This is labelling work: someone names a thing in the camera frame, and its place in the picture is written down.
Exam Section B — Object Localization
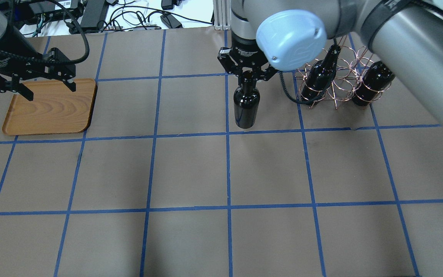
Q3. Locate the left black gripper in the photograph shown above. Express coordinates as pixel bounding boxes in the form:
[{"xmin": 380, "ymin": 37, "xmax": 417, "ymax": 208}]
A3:
[{"xmin": 0, "ymin": 37, "xmax": 76, "ymax": 101}]

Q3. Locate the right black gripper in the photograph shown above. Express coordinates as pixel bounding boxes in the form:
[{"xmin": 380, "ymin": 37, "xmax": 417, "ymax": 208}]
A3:
[{"xmin": 217, "ymin": 33, "xmax": 278, "ymax": 83}]

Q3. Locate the dark wine bottle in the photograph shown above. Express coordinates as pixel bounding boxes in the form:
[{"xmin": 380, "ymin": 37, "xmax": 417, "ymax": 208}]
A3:
[
  {"xmin": 233, "ymin": 70, "xmax": 260, "ymax": 128},
  {"xmin": 351, "ymin": 61, "xmax": 395, "ymax": 107},
  {"xmin": 301, "ymin": 44, "xmax": 341, "ymax": 106}
]

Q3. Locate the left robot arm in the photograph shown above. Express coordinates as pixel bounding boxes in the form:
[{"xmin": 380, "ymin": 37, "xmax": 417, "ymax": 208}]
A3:
[{"xmin": 0, "ymin": 11, "xmax": 76, "ymax": 101}]

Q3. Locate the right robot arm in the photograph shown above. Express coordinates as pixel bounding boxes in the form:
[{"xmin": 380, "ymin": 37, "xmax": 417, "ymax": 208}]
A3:
[{"xmin": 217, "ymin": 0, "xmax": 443, "ymax": 126}]

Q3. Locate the wooden tray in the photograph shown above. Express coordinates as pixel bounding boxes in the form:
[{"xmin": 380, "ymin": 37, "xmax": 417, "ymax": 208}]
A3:
[{"xmin": 2, "ymin": 78, "xmax": 97, "ymax": 136}]

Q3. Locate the black power adapter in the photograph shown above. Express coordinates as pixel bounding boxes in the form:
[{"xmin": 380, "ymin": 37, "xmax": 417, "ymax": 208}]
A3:
[{"xmin": 160, "ymin": 14, "xmax": 183, "ymax": 29}]

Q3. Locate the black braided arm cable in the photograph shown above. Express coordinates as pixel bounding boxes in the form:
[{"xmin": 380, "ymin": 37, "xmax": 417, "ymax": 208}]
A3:
[{"xmin": 0, "ymin": 0, "xmax": 90, "ymax": 65}]

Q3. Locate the aluminium frame post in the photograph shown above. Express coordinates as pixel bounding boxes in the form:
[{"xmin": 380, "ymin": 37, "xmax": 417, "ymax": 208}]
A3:
[{"xmin": 213, "ymin": 0, "xmax": 231, "ymax": 30}]

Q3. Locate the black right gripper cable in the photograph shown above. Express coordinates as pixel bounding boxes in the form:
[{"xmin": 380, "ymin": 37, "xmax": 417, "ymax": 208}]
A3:
[{"xmin": 279, "ymin": 71, "xmax": 303, "ymax": 104}]

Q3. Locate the copper wire bottle basket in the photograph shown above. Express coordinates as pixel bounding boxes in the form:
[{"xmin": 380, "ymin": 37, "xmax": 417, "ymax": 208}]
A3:
[{"xmin": 296, "ymin": 34, "xmax": 393, "ymax": 109}]

